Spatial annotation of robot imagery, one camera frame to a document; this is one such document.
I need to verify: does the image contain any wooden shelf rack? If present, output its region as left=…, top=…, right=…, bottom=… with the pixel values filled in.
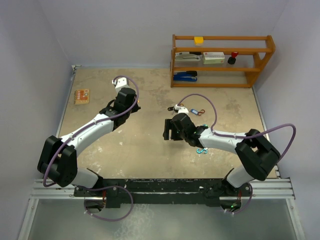
left=170, top=35, right=276, bottom=88

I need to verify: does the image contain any aluminium rail frame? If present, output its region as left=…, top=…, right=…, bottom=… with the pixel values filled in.
left=19, top=76, right=295, bottom=240

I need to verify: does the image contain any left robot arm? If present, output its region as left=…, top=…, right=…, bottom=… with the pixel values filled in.
left=37, top=87, right=140, bottom=196

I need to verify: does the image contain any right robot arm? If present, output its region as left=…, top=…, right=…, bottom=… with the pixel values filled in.
left=163, top=113, right=281, bottom=196

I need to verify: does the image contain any orange small notebook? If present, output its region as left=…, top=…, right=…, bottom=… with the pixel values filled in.
left=74, top=88, right=90, bottom=105

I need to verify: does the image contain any red black stamp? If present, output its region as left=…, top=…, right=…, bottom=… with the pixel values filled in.
left=227, top=52, right=239, bottom=65

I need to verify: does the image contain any blue black stapler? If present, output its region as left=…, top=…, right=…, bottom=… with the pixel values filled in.
left=173, top=70, right=198, bottom=82

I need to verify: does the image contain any blue tag key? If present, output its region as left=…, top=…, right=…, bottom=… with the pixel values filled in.
left=190, top=109, right=199, bottom=115

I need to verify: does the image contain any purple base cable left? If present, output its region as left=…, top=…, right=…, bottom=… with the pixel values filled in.
left=83, top=186, right=136, bottom=222

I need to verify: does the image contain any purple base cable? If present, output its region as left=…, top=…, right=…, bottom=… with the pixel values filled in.
left=83, top=186, right=136, bottom=222
left=223, top=183, right=254, bottom=216

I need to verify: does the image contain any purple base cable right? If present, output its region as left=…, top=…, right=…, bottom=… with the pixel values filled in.
left=223, top=183, right=254, bottom=216

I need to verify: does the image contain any red carabiner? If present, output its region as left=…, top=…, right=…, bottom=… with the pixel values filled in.
left=197, top=109, right=206, bottom=116

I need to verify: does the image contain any black base frame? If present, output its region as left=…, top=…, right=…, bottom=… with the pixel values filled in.
left=74, top=177, right=253, bottom=209

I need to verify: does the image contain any yellow block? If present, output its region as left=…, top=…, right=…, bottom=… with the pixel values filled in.
left=193, top=36, right=204, bottom=47

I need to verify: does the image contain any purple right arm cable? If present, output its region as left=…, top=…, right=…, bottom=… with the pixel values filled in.
left=177, top=93, right=298, bottom=166

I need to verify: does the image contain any white red box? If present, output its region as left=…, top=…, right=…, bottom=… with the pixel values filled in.
left=202, top=52, right=225, bottom=64

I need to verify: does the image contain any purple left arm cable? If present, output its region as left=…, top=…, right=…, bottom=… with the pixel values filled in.
left=42, top=75, right=140, bottom=188

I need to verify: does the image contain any white grey stapler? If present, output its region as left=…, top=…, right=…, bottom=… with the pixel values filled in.
left=175, top=51, right=202, bottom=62

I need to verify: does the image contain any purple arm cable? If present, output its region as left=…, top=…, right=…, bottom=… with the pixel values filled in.
left=42, top=75, right=140, bottom=188
left=177, top=93, right=298, bottom=166

